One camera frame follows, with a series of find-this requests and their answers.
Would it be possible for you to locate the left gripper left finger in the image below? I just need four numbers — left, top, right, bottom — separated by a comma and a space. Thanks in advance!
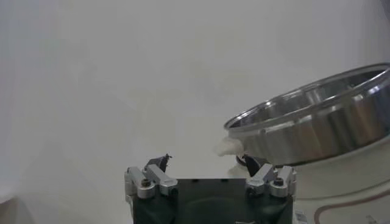
124, 153, 179, 200

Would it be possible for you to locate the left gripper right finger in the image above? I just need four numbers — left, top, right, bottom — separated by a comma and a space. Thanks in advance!
241, 153, 297, 198

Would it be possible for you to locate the stainless steel steamer basket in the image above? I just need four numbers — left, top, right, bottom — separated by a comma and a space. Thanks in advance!
224, 62, 390, 167

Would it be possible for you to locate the white electric cooker base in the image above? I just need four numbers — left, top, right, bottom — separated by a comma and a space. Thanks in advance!
213, 136, 390, 224

